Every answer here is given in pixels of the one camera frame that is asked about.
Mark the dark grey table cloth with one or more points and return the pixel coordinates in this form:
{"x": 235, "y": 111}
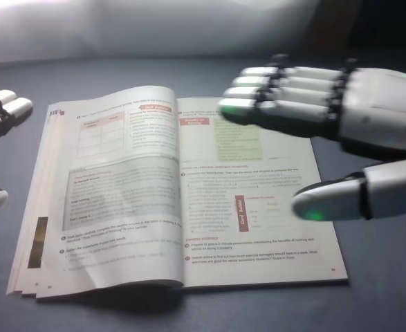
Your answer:
{"x": 361, "y": 304}

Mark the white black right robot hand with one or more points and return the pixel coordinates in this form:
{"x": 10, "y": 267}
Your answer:
{"x": 379, "y": 103}

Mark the open printed textbook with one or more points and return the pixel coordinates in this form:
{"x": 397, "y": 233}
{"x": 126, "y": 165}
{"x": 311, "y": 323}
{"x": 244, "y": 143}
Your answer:
{"x": 119, "y": 207}

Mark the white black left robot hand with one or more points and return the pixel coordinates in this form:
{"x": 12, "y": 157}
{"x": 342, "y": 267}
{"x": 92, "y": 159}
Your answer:
{"x": 5, "y": 103}

